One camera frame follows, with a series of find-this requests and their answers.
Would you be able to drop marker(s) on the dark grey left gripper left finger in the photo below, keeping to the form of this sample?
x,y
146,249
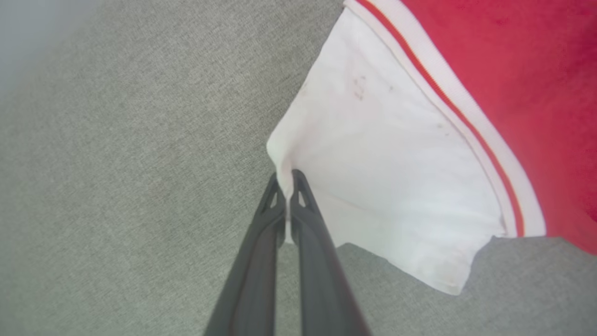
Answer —
x,y
254,280

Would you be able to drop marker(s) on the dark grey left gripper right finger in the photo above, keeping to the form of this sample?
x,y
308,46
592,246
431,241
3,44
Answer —
x,y
322,289

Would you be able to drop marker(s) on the red and white garment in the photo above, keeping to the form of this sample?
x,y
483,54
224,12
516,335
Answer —
x,y
401,177

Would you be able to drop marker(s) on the grey fabric sofa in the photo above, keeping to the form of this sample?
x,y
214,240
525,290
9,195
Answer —
x,y
116,186

